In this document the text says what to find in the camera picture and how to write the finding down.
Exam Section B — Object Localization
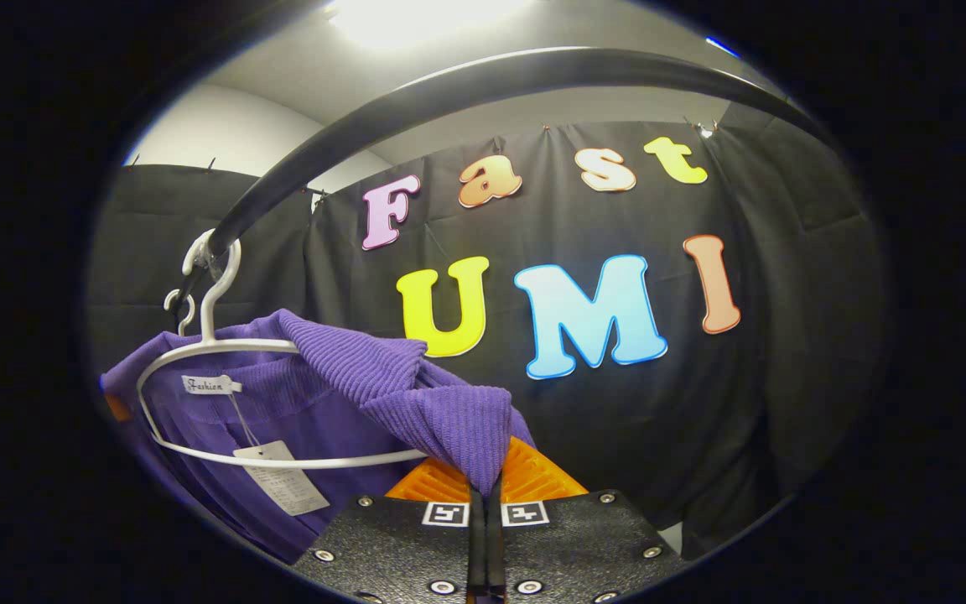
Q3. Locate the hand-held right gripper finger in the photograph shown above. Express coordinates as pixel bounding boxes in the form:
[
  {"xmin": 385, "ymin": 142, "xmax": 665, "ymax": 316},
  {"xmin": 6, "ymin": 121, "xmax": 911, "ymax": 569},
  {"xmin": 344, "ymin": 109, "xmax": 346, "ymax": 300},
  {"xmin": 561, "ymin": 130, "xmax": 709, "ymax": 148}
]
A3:
[
  {"xmin": 294, "ymin": 457, "xmax": 488, "ymax": 604},
  {"xmin": 487, "ymin": 436, "xmax": 685, "ymax": 604}
]

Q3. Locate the purple knit jacket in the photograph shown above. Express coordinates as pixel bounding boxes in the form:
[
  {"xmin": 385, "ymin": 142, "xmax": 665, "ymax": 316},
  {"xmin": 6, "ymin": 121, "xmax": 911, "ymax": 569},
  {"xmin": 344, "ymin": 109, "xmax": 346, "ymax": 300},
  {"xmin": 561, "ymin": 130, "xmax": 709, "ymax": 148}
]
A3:
[{"xmin": 100, "ymin": 309, "xmax": 537, "ymax": 565}]

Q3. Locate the white plastic hanger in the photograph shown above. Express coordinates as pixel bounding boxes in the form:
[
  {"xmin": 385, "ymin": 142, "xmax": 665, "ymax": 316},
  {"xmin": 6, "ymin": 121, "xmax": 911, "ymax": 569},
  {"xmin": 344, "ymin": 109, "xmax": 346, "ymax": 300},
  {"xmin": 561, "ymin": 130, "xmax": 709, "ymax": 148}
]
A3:
[
  {"xmin": 164, "ymin": 289, "xmax": 196, "ymax": 336},
  {"xmin": 137, "ymin": 231, "xmax": 429, "ymax": 469}
]

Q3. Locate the black clothes rack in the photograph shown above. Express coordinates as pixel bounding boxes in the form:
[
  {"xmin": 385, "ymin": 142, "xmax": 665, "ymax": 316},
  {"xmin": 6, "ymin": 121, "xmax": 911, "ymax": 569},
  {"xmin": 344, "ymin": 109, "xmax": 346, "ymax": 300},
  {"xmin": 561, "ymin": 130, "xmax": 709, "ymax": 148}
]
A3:
[{"xmin": 166, "ymin": 46, "xmax": 840, "ymax": 332}]

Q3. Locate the black backdrop cloth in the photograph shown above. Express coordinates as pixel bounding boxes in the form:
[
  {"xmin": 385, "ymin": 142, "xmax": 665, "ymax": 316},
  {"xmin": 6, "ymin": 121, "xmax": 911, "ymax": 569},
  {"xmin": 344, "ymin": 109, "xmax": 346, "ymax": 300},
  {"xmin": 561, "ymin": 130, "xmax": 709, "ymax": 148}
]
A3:
[{"xmin": 85, "ymin": 101, "xmax": 886, "ymax": 559}]

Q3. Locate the ceiling light panel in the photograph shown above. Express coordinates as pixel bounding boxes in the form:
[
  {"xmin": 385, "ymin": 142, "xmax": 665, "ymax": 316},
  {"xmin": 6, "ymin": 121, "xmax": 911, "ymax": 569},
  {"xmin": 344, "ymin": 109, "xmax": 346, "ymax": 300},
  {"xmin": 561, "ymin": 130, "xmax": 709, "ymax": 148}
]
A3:
[{"xmin": 328, "ymin": 0, "xmax": 534, "ymax": 47}]

